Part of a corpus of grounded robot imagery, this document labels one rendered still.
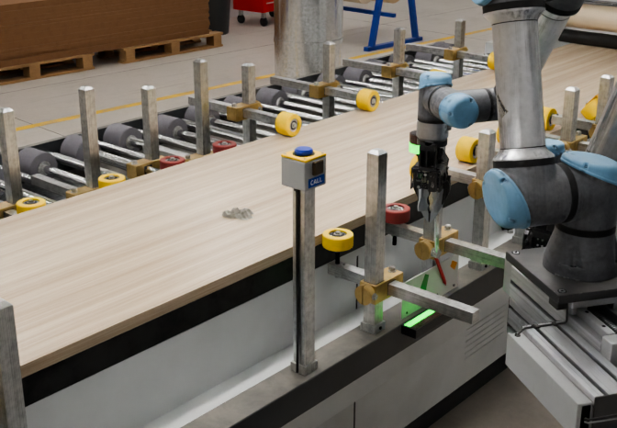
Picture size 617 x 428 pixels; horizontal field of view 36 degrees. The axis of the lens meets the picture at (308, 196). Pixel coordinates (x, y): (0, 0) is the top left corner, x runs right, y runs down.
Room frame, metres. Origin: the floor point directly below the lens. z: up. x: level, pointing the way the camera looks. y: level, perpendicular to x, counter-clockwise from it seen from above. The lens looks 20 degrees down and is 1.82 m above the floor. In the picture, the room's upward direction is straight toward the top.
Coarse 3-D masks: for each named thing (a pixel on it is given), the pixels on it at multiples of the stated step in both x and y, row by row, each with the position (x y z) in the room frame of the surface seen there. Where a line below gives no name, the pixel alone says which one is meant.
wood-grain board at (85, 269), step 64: (576, 64) 4.34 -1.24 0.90; (320, 128) 3.26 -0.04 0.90; (384, 128) 3.26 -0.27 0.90; (128, 192) 2.57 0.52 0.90; (192, 192) 2.57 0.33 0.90; (256, 192) 2.57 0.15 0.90; (320, 192) 2.57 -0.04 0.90; (0, 256) 2.11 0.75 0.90; (64, 256) 2.11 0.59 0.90; (128, 256) 2.11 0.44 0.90; (192, 256) 2.11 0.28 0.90; (256, 256) 2.11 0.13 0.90; (64, 320) 1.78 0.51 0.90; (128, 320) 1.78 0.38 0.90
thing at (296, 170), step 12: (288, 156) 1.90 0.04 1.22; (300, 156) 1.90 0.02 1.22; (312, 156) 1.90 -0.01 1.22; (324, 156) 1.92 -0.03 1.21; (288, 168) 1.90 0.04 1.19; (300, 168) 1.88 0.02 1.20; (324, 168) 1.92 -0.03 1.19; (288, 180) 1.90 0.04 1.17; (300, 180) 1.88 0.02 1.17; (324, 180) 1.92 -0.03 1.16
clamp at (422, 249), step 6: (444, 234) 2.33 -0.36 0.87; (450, 234) 2.33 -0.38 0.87; (456, 234) 2.35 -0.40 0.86; (420, 240) 2.30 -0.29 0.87; (426, 240) 2.29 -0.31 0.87; (444, 240) 2.31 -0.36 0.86; (414, 246) 2.30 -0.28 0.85; (420, 246) 2.28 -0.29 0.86; (426, 246) 2.26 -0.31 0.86; (432, 246) 2.27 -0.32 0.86; (444, 246) 2.31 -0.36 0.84; (420, 252) 2.28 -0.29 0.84; (426, 252) 2.26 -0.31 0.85; (444, 252) 2.31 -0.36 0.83; (420, 258) 2.28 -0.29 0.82; (426, 258) 2.26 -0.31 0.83; (432, 258) 2.27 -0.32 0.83
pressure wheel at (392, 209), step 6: (390, 204) 2.46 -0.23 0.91; (396, 204) 2.46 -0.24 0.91; (402, 204) 2.46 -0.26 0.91; (390, 210) 2.41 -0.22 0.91; (396, 210) 2.41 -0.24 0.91; (402, 210) 2.41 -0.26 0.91; (408, 210) 2.41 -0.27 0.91; (390, 216) 2.40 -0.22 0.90; (396, 216) 2.39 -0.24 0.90; (402, 216) 2.40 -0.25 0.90; (408, 216) 2.41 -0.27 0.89; (390, 222) 2.40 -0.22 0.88; (396, 222) 2.39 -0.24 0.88; (402, 222) 2.40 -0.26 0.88; (396, 240) 2.43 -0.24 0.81
